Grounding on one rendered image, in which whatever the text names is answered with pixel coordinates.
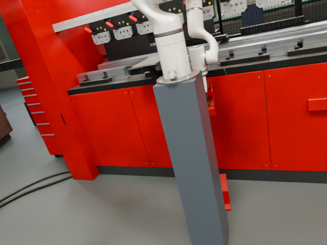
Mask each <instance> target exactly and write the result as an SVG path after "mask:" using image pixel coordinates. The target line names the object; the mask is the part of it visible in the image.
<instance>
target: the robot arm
mask: <svg viewBox="0 0 327 245"><path fill-rule="evenodd" d="M130 1H131V2H132V4H133V5H134V6H135V7H136V8H137V9H138V10H139V11H140V12H142V13H143V14H144V15H145V16H146V17H147V19H148V20H149V22H150V24H151V26H152V30H153V33H154V37H155V42H156V46H157V50H158V55H159V59H160V63H161V67H162V71H163V76H161V77H160V78H158V79H157V80H156V82H157V84H158V85H173V84H178V83H182V82H186V81H189V80H192V79H194V78H196V77H197V76H199V74H200V72H199V70H201V71H202V76H203V82H204V88H205V93H206V99H207V102H208V97H207V82H206V75H207V73H208V69H207V65H211V64H216V63H217V62H218V61H219V52H218V44H217V41H216V40H215V38H214V37H213V36H212V35H211V34H209V33H208V32H207V31H205V29H204V25H203V10H202V0H185V4H186V16H187V27H188V34H189V36H190V37H191V38H199V39H204V40H206V41H207V42H208V43H209V46H210V50H208V51H205V50H204V46H203V45H196V46H192V47H190V48H189V55H190V60H191V65H192V70H191V69H190V65H189V59H188V54H187V49H186V43H185V39H184V33H183V28H182V22H181V19H180V17H179V16H178V15H176V14H174V13H169V12H164V11H162V10H161V9H160V8H159V7H158V4H160V3H164V2H168V1H171V0H130Z"/></svg>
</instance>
